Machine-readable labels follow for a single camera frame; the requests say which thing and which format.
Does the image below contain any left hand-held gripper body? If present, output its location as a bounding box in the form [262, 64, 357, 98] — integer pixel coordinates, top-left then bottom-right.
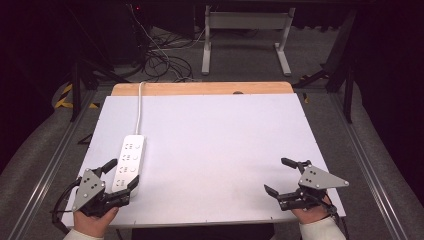
[71, 168, 132, 218]

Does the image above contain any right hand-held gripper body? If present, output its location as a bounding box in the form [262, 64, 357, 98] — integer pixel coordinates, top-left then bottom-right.
[277, 159, 350, 212]

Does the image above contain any white power strip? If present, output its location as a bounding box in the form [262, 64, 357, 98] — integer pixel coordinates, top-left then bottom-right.
[110, 134, 148, 198]

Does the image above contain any person's left hand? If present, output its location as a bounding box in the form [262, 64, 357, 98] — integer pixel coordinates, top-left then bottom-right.
[72, 206, 120, 239]

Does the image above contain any person's right hand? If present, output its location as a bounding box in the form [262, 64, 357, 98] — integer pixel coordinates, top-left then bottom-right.
[291, 195, 333, 225]

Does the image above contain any white board sheet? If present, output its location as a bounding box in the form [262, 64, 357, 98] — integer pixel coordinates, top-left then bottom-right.
[61, 93, 347, 230]

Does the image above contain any yellow black hazard tape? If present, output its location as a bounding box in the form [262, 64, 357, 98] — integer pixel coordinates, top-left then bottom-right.
[54, 83, 101, 110]

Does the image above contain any black metal stand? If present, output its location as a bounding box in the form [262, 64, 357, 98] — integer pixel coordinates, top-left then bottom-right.
[68, 58, 132, 123]
[293, 9, 358, 125]

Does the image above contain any wooden table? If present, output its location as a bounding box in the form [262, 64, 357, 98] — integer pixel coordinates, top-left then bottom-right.
[110, 81, 295, 98]

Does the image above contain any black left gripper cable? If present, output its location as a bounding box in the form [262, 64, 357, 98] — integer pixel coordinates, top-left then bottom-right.
[49, 177, 83, 235]

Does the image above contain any aluminium floor rail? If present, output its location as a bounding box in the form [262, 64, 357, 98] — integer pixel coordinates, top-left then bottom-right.
[328, 91, 415, 240]
[6, 89, 98, 240]

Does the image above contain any white power strip cable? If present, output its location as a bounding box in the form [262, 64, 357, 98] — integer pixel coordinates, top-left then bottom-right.
[133, 81, 148, 136]

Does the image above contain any bundle of black floor cables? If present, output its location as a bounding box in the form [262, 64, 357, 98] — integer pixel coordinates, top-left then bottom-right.
[141, 28, 208, 83]

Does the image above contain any thin white floor cable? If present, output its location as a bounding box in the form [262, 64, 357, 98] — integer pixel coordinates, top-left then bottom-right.
[127, 3, 196, 82]

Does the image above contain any white metal desk frame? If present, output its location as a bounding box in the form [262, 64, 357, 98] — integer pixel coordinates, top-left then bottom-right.
[201, 4, 297, 77]

